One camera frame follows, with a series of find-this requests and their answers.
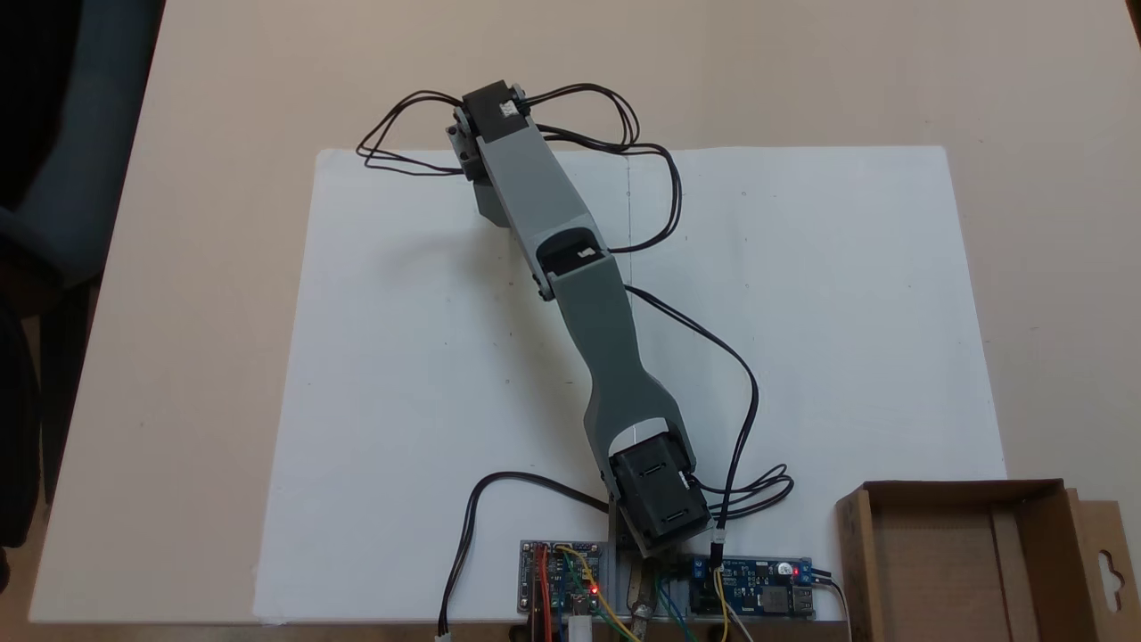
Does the dark chair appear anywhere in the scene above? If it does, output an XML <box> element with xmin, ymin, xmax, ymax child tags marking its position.
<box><xmin>0</xmin><ymin>0</ymin><xmax>167</xmax><ymax>554</ymax></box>

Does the blue circuit board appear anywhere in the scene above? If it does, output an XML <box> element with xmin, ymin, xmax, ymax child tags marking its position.
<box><xmin>686</xmin><ymin>556</ymin><xmax>817</xmax><ymax>621</ymax></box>

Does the brown cardboard box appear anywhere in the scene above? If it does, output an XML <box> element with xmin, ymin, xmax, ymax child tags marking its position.
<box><xmin>835</xmin><ymin>479</ymin><xmax>1141</xmax><ymax>642</ymax></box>

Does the black gripper motor cable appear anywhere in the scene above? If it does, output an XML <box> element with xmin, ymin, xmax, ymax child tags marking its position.
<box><xmin>356</xmin><ymin>89</ymin><xmax>472</xmax><ymax>177</ymax></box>

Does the black wrist motor cable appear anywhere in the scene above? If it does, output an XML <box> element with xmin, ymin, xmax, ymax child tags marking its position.
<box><xmin>521</xmin><ymin>83</ymin><xmax>684</xmax><ymax>256</ymax></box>

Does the black elbow motor cable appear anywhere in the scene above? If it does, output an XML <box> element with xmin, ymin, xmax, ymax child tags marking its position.
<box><xmin>624</xmin><ymin>284</ymin><xmax>760</xmax><ymax>547</ymax></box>

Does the black cable with white plug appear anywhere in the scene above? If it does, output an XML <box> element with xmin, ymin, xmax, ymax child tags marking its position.
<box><xmin>436</xmin><ymin>472</ymin><xmax>612</xmax><ymax>639</ymax></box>

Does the yellow wire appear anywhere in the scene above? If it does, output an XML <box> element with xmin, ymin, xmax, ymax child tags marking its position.
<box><xmin>556</xmin><ymin>545</ymin><xmax>639</xmax><ymax>642</ymax></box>

